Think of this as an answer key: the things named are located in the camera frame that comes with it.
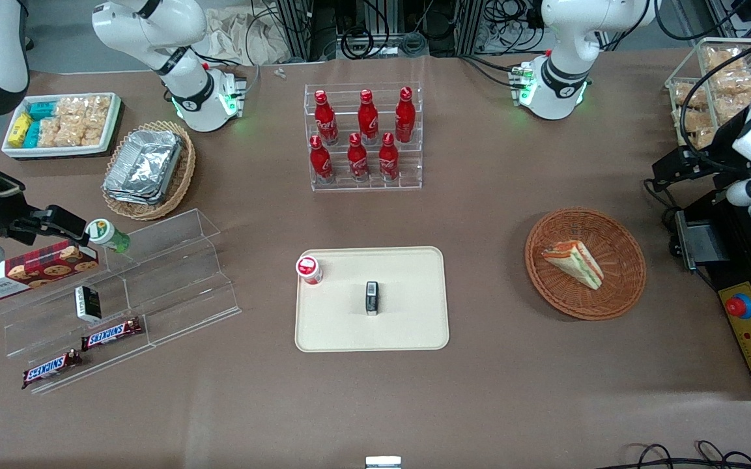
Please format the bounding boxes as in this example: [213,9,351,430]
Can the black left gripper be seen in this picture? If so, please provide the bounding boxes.
[651,117,751,190]

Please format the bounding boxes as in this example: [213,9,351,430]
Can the white rectangular snack tray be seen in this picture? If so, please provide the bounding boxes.
[1,92,122,160]

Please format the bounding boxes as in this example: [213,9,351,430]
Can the round wicker basket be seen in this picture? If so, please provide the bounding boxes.
[524,206,647,322]

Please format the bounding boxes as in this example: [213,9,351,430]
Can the oval wicker basket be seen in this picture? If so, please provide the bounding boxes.
[101,120,197,221]

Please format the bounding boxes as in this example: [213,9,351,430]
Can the triangular wrapped sandwich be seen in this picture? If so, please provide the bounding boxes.
[541,240,605,291]

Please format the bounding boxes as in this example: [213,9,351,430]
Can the beige plastic tray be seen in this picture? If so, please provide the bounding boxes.
[294,246,450,353]

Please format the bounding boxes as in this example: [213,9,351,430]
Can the clear fried snack pack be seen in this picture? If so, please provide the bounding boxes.
[711,68,751,100]
[673,81,700,109]
[677,107,716,149]
[703,46,745,73]

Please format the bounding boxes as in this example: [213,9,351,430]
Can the red tartan cookie box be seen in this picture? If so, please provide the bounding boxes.
[0,239,100,302]

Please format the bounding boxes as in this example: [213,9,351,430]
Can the green capped drink bottle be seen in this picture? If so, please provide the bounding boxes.
[86,218,132,255]

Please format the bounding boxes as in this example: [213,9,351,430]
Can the small black white box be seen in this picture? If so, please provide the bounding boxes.
[74,285,103,324]

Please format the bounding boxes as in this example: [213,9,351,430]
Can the yellow snack packet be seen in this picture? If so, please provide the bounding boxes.
[7,112,35,148]

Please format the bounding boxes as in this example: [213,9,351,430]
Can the stacked aluminium foil containers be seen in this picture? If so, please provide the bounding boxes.
[102,128,184,205]

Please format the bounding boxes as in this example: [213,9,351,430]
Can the brown Snickers bar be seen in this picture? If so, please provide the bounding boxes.
[21,349,83,390]
[81,317,144,352]

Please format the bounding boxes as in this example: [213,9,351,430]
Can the clear acrylic tiered shelf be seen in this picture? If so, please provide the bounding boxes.
[0,208,243,396]

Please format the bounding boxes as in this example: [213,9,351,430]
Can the red white yoghurt bottle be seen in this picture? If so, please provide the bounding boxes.
[294,255,324,286]

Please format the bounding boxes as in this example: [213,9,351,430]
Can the clear acrylic bottle rack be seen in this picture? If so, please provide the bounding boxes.
[303,82,423,192]

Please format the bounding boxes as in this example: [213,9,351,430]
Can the crumpled beige cloth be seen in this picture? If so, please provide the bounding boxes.
[205,5,292,66]

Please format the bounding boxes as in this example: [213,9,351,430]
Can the red cola bottle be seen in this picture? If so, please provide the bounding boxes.
[309,134,335,184]
[347,132,371,182]
[395,86,417,143]
[378,132,401,182]
[313,89,340,146]
[357,89,380,146]

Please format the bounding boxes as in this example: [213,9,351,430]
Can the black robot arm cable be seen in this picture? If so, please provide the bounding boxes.
[679,29,751,174]

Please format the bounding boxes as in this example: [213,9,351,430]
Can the black table cable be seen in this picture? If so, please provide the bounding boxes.
[459,54,527,90]

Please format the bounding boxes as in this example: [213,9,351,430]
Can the black base cable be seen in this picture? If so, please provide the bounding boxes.
[201,55,262,100]

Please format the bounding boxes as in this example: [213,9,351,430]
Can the black floor cable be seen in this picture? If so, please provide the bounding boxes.
[610,441,751,469]

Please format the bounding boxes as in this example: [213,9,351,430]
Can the aluminium frame rack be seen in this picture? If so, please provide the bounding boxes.
[275,0,488,63]

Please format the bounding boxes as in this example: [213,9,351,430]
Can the black coiled cable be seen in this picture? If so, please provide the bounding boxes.
[339,25,376,61]

